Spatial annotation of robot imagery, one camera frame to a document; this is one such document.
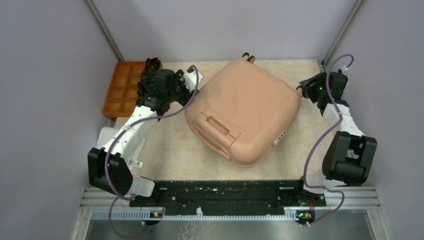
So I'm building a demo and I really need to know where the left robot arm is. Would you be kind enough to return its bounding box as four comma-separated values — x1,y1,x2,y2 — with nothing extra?
87,65,203,207

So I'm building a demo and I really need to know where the pink suitcase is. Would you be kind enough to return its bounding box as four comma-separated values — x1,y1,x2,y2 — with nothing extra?
184,53,302,167

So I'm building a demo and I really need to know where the purple cable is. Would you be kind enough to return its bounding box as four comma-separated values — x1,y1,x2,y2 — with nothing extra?
104,64,200,240
299,53,355,227

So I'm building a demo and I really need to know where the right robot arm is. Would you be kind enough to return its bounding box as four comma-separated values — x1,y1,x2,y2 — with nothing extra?
293,71,378,206

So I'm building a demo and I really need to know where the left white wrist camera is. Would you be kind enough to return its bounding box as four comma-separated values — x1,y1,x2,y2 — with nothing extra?
183,66,204,92

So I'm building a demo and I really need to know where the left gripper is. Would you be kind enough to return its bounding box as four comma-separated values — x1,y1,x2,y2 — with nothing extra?
167,70,200,108

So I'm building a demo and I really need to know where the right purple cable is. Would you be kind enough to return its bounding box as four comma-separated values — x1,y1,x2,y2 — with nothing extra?
299,53,355,227

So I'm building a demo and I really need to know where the wooden compartment tray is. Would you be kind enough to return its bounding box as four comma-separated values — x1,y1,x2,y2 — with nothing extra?
102,60,146,118

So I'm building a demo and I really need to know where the aluminium rail frame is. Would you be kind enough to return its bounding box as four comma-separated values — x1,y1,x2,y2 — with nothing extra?
72,180,393,240

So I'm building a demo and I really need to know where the rolled dark tie top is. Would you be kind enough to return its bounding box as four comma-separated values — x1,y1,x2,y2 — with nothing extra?
144,57,163,73

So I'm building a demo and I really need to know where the white cloth under left arm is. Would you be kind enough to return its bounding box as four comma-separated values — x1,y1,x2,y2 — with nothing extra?
96,127,146,170

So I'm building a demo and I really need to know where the rolled green patterned tie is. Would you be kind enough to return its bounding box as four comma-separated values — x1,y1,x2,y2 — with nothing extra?
140,70,156,85

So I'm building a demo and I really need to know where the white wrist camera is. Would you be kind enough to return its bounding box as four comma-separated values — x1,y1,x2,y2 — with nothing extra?
183,66,204,92
337,66,349,74

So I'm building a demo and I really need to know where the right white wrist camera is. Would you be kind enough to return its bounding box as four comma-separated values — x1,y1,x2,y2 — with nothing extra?
337,66,349,74

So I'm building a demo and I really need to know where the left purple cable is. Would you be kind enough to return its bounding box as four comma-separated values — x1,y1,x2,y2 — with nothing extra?
104,64,200,240

